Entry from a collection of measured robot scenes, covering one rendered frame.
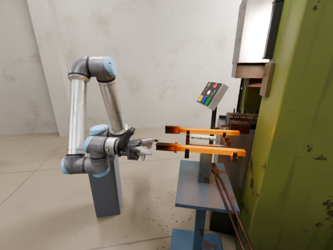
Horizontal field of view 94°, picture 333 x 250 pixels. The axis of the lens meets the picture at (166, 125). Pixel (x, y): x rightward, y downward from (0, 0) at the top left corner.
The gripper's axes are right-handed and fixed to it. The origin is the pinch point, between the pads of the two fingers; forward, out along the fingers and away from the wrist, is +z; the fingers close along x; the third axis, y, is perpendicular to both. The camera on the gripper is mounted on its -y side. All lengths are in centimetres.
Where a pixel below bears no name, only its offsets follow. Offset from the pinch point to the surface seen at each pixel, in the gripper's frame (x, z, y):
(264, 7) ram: -44, 54, -68
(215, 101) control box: -98, 41, -5
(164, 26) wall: -295, -46, -121
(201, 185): -7.2, 24.3, 26.4
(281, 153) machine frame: -8, 60, 3
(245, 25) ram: -45, 45, -60
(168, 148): 0.5, 6.4, 0.8
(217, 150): 1.4, 28.7, -0.5
